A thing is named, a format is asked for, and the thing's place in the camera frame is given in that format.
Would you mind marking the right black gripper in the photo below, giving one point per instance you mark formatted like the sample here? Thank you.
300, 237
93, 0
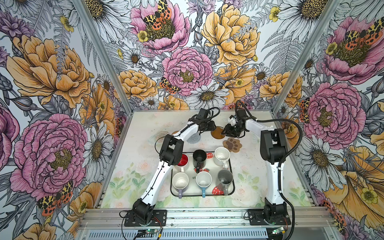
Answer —
228, 131

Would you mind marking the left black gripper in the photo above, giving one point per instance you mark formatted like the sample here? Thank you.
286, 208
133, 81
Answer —
212, 126

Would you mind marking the glossy brown wooden coaster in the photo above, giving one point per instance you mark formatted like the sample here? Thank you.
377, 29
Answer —
217, 133

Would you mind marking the cork paw print coaster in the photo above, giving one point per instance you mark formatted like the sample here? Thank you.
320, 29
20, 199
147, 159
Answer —
233, 145

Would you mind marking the grey crochet coaster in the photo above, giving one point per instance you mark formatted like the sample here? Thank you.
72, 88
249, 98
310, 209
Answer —
194, 139

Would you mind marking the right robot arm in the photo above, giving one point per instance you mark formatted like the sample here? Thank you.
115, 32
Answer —
274, 151

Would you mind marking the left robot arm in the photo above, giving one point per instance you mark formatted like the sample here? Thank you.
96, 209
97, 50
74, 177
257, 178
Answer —
170, 155

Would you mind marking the black mug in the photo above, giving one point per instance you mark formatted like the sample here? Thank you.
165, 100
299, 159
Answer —
199, 160

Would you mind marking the red interior mug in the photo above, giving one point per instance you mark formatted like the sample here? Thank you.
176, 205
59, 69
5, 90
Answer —
183, 164

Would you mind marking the grey mug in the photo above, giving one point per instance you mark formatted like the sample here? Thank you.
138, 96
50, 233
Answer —
224, 180

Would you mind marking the white tray with strawberries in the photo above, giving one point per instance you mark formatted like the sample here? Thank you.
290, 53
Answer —
193, 190

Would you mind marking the right small circuit board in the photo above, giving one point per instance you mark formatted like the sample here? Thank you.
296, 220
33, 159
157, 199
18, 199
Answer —
280, 230

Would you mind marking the green circuit board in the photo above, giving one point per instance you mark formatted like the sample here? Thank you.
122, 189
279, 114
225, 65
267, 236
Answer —
149, 233

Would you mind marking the white mug blue handle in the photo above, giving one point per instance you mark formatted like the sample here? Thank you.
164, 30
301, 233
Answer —
203, 180

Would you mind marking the white mug purple handle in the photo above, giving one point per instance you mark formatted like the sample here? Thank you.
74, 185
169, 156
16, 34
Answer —
180, 182

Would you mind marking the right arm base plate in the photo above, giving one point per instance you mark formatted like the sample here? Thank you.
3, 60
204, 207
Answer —
260, 217

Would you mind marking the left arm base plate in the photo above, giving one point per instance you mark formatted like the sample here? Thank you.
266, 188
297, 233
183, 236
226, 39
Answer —
158, 218

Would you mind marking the aluminium front rail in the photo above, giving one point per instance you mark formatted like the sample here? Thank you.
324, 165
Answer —
205, 218

